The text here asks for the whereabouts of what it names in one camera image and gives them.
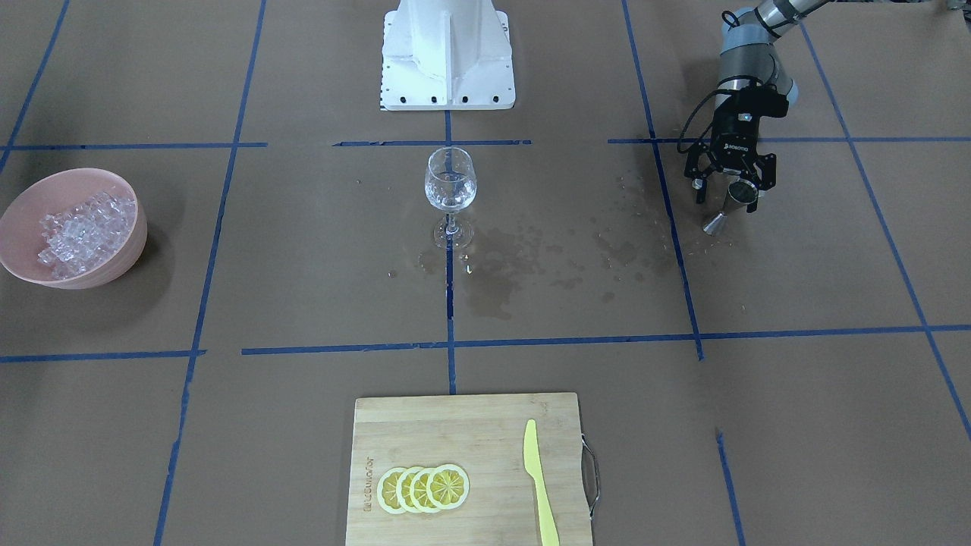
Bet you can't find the clear wine glass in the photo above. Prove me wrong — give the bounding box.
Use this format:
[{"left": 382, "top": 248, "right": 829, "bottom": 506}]
[{"left": 424, "top": 146, "right": 478, "bottom": 251}]

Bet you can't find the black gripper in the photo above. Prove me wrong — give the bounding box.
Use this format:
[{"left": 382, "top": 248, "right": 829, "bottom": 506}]
[{"left": 684, "top": 84, "right": 788, "bottom": 213}]

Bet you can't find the pink bowl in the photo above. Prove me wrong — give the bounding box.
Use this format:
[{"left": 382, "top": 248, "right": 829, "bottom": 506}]
[{"left": 1, "top": 168, "right": 148, "bottom": 290}]

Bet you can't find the clear ice cubes pile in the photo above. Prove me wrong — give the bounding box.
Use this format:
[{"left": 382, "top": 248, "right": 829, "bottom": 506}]
[{"left": 37, "top": 191, "right": 137, "bottom": 281}]

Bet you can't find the steel jigger cup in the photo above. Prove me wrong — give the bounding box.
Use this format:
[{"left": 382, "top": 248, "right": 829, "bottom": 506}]
[{"left": 702, "top": 177, "right": 760, "bottom": 237}]

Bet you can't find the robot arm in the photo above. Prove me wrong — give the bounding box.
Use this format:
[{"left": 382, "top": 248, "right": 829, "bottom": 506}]
[{"left": 677, "top": 1, "right": 826, "bottom": 215}]

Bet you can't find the yellow plastic knife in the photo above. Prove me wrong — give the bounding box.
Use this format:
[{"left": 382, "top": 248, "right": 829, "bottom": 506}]
[{"left": 521, "top": 419, "right": 561, "bottom": 545}]

